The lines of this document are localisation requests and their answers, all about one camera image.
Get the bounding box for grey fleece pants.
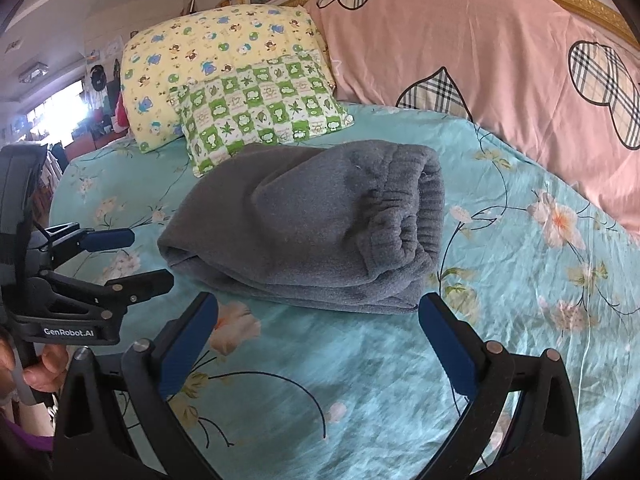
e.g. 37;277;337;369
157;141;447;316

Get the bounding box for green checked pillow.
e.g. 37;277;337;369
172;54;356;179

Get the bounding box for teal floral bed sheet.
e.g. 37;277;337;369
49;102;640;480

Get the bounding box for purple garment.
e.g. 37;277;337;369
0;416;57;456

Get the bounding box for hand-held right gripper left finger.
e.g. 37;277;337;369
52;291;221;480

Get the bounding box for yellow cartoon print pillow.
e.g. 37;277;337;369
120;4;338;155

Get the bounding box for pink quilt with plaid hearts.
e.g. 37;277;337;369
302;0;640;237

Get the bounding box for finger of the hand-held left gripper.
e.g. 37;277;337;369
39;223;137;269
41;268;176;312

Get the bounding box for person's left hand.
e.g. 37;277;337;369
0;332;70;401

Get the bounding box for ceiling light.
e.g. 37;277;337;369
18;61;50;84

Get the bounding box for red cloth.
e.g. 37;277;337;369
112;92;133;134

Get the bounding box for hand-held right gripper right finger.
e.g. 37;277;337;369
417;291;584;480

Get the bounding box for window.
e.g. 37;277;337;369
27;79;90;128

